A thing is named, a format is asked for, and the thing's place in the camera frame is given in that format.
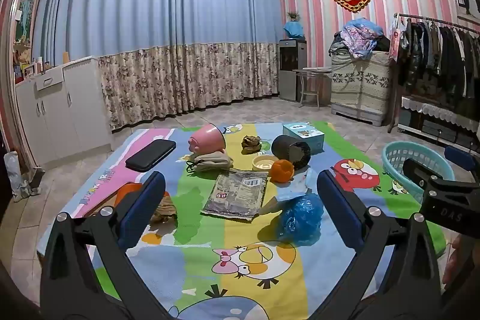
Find black phone case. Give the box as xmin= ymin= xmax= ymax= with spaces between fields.
xmin=125 ymin=139 xmax=177 ymax=172

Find row of hanging clothes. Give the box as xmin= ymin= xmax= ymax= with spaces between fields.
xmin=397 ymin=20 xmax=480 ymax=107

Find pile of clothes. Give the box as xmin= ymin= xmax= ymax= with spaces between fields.
xmin=329 ymin=18 xmax=391 ymax=60

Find teal plastic basket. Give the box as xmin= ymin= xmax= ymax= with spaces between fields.
xmin=382 ymin=141 xmax=456 ymax=204

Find pink pig cup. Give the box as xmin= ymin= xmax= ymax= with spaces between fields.
xmin=187 ymin=123 xmax=227 ymax=156

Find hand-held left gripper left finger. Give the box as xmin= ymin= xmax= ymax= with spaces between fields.
xmin=39 ymin=171 xmax=177 ymax=320

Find patterned cloth covered cabinet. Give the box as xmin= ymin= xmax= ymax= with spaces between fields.
xmin=330 ymin=51 xmax=392 ymax=126

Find white plastic bag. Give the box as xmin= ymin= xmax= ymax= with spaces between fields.
xmin=4 ymin=151 xmax=42 ymax=202

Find teal tissue box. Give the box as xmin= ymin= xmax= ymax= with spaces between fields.
xmin=282 ymin=122 xmax=325 ymax=156

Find blue plastic bag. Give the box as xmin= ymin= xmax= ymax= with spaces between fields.
xmin=277 ymin=193 xmax=324 ymax=246

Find blue cloth covered bottle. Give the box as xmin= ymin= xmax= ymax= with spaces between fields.
xmin=283 ymin=20 xmax=304 ymax=40

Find small white bowl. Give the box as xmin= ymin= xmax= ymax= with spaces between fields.
xmin=252 ymin=154 xmax=280 ymax=172

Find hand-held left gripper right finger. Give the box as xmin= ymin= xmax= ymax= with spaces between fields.
xmin=317 ymin=170 xmax=445 ymax=320

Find blue and floral curtain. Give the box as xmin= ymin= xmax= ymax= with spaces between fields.
xmin=35 ymin=0 xmax=282 ymax=133

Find pink hanging bag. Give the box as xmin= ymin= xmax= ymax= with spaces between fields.
xmin=388 ymin=20 xmax=404 ymax=62

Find person's right hand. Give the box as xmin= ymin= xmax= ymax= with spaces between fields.
xmin=442 ymin=234 xmax=466 ymax=292

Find black cylindrical cup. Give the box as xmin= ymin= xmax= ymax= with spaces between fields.
xmin=271 ymin=134 xmax=312 ymax=171

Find grey water dispenser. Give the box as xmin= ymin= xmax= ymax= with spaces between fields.
xmin=278 ymin=39 xmax=307 ymax=102

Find beige cloth pouch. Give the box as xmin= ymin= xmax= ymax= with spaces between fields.
xmin=185 ymin=151 xmax=234 ymax=176

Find cartoon printed blanket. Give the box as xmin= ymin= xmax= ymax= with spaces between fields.
xmin=37 ymin=122 xmax=447 ymax=320

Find low cabinet with lace cloth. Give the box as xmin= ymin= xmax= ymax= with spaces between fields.
xmin=397 ymin=95 xmax=480 ymax=148

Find orange plastic cup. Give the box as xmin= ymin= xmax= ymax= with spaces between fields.
xmin=271 ymin=159 xmax=295 ymax=184

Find metal clothes rack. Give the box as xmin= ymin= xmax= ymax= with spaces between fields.
xmin=388 ymin=13 xmax=480 ymax=133

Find white cabinet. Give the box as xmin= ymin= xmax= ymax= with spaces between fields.
xmin=15 ymin=55 xmax=113 ymax=171

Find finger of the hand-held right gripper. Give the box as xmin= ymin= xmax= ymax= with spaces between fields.
xmin=444 ymin=145 xmax=480 ymax=172
xmin=402 ymin=157 xmax=480 ymax=201

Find grey snack packet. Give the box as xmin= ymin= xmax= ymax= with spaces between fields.
xmin=201 ymin=168 xmax=269 ymax=221

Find colourful wall painting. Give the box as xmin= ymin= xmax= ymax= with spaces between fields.
xmin=17 ymin=0 xmax=36 ymax=43

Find small metal table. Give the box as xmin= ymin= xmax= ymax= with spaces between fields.
xmin=292 ymin=67 xmax=332 ymax=108

